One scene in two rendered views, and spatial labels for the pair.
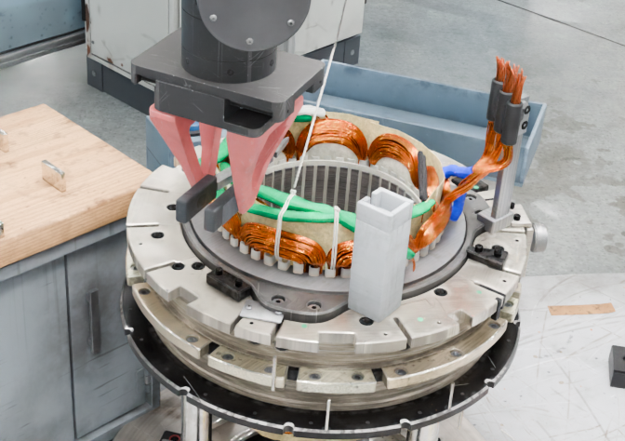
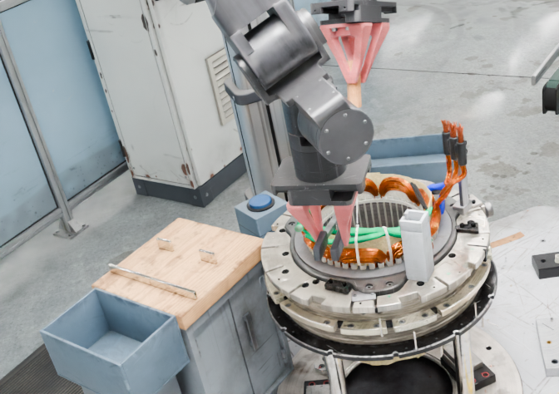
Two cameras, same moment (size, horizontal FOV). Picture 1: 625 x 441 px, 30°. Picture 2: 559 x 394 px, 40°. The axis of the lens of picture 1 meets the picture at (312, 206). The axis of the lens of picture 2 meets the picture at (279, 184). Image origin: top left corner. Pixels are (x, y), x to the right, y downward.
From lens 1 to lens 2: 19 cm
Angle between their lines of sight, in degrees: 3
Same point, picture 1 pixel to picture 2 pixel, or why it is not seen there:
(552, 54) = (409, 91)
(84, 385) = (253, 369)
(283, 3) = (360, 135)
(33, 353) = (225, 359)
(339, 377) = (415, 317)
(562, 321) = (497, 250)
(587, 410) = (531, 297)
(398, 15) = not seen: hidden behind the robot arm
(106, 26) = (140, 155)
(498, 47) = (375, 96)
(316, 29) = not seen: hidden behind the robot
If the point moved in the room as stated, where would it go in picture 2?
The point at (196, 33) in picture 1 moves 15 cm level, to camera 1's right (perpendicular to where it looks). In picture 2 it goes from (304, 160) to (442, 129)
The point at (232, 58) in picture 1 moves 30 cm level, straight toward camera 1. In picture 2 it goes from (327, 167) to (437, 342)
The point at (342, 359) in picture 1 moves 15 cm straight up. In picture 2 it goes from (413, 307) to (401, 207)
